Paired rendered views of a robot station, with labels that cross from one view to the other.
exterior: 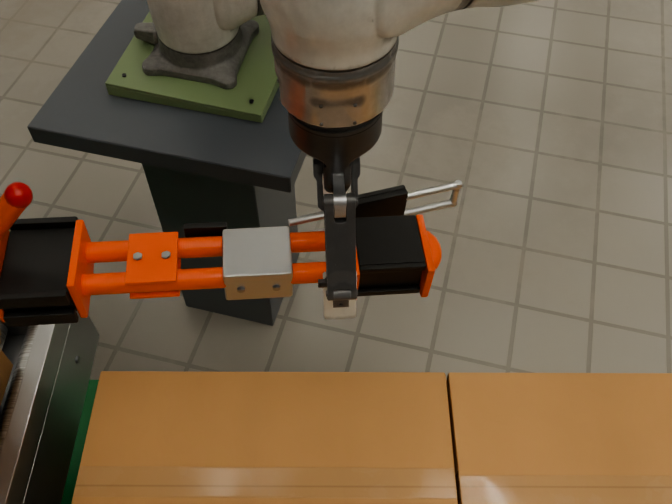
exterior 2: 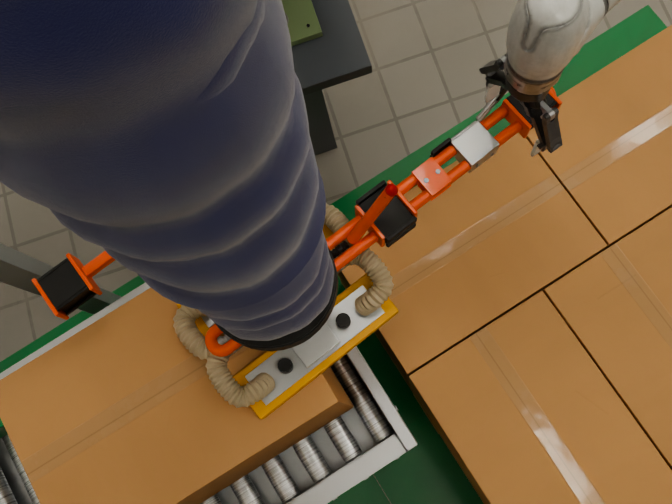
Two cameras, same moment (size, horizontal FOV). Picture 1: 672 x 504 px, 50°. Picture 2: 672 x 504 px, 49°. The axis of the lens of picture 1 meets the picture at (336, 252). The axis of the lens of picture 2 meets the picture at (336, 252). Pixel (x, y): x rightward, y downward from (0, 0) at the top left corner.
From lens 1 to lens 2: 88 cm
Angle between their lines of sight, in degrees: 23
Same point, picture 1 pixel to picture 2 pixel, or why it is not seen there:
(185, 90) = not seen: hidden behind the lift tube
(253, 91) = (303, 17)
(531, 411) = (575, 117)
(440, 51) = not seen: outside the picture
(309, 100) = (540, 88)
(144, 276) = (437, 187)
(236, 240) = (462, 143)
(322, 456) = (481, 211)
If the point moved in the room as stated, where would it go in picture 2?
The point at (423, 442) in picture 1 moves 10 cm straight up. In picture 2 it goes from (528, 170) to (535, 157)
